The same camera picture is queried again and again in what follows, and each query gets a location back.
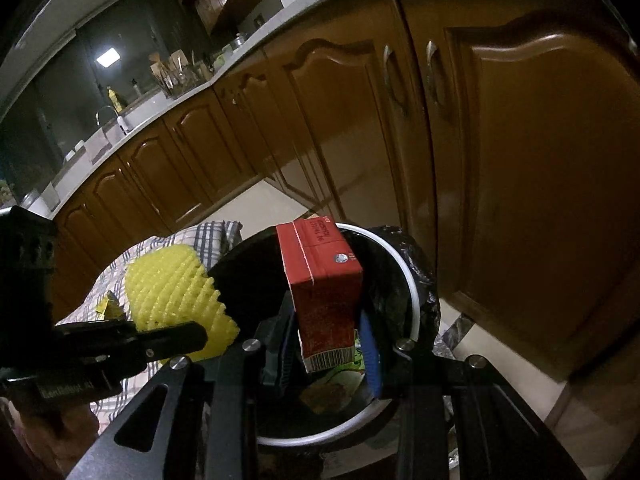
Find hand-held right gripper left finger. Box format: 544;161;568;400
65;290;301;480

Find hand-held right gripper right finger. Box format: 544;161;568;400
357;307;601;480

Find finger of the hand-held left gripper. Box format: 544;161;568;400
54;320;208;373

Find yellow foam fruit net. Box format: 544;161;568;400
124;242;239;362

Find red drink carton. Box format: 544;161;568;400
276;217;364;374

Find white bin with black bag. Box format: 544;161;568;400
206;222;442;450

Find green yellow packet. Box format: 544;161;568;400
96;290;127;322

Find checked tablecloth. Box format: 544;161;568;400
52;219;243;436

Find white canister with metal lid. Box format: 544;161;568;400
22;187;52;215

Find wooden base cabinets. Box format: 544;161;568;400
50;0;640;413

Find kitchen window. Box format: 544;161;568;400
0;0;213;207

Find white kitchen countertop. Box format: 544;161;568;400
47;0;401;218

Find wooden utensil holder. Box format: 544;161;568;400
149;50;202;99

